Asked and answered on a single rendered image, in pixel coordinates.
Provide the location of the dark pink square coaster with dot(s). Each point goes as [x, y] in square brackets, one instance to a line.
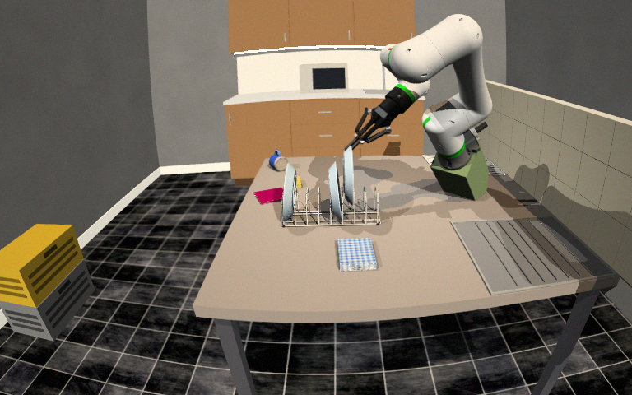
[269, 196]

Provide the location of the blue and white checkered towel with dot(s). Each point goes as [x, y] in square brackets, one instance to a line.
[356, 254]

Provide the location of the white ribbed draining mat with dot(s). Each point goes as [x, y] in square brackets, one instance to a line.
[493, 169]

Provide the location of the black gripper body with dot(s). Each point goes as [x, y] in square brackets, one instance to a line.
[392, 109]

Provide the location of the grey ribbed sink drainer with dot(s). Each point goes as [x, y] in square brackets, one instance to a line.
[545, 253]

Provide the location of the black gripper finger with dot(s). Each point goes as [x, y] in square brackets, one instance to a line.
[358, 132]
[364, 138]

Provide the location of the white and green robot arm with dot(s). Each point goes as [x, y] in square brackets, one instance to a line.
[457, 37]

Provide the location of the beige tiled wall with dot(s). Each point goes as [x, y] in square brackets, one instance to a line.
[577, 162]

